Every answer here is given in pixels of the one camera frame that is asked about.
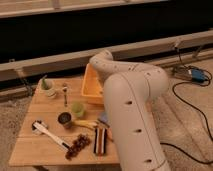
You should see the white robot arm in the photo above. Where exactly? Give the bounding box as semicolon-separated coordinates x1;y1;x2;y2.
89;50;171;171

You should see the green plastic cup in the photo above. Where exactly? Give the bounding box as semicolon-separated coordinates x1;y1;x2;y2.
71;102;85;118

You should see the metal cup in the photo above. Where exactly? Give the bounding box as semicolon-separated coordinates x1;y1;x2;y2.
58;112;72;129

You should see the yellow plastic bin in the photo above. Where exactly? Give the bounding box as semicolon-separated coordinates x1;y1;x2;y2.
81;64;103;105

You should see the blue sponge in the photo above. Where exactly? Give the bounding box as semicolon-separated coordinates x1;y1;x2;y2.
98;112;109;126

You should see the small wooden utensil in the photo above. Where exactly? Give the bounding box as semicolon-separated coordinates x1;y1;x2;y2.
62;83;68;107

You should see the yellow banana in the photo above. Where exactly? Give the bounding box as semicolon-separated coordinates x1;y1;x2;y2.
73;120;98;130

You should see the purple grapes bunch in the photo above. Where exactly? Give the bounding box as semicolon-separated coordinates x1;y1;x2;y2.
65;134;91;160

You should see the blue power box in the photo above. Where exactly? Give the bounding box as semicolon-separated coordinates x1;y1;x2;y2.
191;69;205;83

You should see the black cable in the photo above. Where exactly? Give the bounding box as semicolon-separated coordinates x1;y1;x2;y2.
160;46;213;165

